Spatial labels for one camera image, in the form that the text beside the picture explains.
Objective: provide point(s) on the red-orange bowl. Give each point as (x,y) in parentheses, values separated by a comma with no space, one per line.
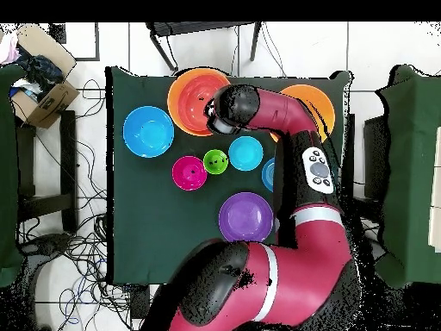
(193,96)

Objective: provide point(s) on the large blue bowl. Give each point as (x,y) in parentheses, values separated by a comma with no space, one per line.
(148,131)

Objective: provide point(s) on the green cup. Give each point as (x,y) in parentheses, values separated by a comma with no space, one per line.
(216,162)

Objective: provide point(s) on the dark green tablecloth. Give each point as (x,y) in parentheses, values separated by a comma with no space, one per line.
(151,227)

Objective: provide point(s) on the large orange bowl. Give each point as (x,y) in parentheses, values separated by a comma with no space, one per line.
(171,102)
(317,103)

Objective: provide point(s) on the cardboard box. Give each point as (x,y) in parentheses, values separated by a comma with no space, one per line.
(52,103)

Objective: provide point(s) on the small light blue bowl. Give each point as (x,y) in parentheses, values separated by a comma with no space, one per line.
(245,153)

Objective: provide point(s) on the purple bowl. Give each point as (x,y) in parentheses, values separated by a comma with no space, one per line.
(244,217)

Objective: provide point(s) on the black bench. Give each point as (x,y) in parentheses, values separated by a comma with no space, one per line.
(67,172)

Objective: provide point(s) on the pink bowl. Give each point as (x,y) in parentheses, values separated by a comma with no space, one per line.
(189,173)

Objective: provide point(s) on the black metal stand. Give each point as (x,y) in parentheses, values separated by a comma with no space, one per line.
(200,27)

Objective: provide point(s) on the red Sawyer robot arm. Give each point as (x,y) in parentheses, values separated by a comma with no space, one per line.
(303,276)

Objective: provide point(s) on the green cloth covered table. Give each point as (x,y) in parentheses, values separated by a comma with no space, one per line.
(7,207)
(413,172)

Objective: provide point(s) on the beige board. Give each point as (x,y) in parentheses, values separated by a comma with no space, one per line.
(435,207)

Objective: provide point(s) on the medium blue bowl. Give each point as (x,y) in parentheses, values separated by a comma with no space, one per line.
(267,174)

